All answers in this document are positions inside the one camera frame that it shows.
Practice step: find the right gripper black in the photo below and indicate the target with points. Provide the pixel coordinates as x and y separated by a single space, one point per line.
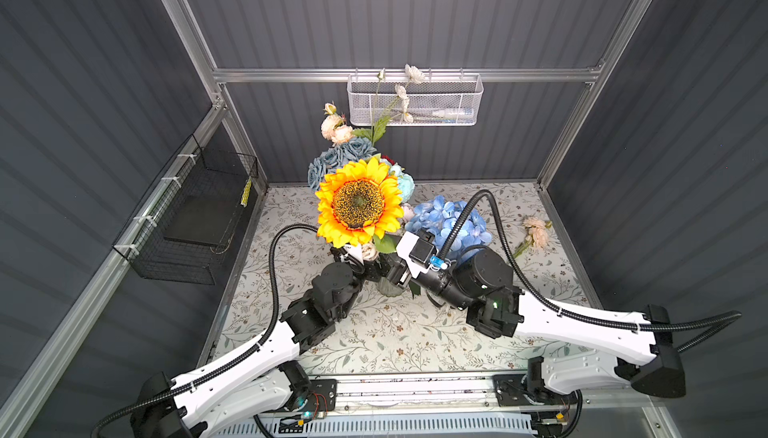
400 272

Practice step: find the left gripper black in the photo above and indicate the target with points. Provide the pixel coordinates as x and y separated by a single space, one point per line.
335 265

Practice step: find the pink peach flower bunch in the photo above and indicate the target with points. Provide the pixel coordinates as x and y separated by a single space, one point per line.
368 252

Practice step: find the blue hydrangea flower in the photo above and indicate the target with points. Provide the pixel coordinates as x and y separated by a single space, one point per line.
438 218

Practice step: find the pale blue peony stem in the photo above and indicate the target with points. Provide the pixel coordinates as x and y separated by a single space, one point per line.
405 182

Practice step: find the dusty blue rose bunch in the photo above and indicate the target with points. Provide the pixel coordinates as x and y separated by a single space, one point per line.
337 157

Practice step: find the peach carnation flower stem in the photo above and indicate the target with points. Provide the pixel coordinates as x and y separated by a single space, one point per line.
537 235

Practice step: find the white peony flower stem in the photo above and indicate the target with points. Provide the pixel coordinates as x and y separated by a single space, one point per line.
334 127

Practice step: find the white poppy flower stem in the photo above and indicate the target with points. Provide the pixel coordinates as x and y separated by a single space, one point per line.
398 107

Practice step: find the clear ribbed glass vase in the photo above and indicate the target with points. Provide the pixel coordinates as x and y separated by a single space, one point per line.
388 289

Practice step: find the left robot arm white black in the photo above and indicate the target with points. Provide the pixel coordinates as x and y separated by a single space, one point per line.
240 372

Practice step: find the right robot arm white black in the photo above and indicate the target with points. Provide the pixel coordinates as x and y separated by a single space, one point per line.
633 349

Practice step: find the floral patterned table mat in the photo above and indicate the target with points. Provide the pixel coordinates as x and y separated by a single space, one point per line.
405 333

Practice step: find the yellow tag on basket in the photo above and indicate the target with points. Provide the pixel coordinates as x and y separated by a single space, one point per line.
246 193

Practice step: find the marker pen in basket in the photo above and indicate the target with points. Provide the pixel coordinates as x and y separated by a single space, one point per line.
449 116

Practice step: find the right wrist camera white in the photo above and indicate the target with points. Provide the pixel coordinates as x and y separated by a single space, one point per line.
418 253

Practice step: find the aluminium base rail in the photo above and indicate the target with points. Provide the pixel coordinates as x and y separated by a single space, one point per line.
465 404

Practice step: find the black wire wall basket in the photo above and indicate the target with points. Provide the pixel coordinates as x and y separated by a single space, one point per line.
190 231

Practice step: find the white wire mesh basket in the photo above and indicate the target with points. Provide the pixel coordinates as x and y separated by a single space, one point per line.
368 95

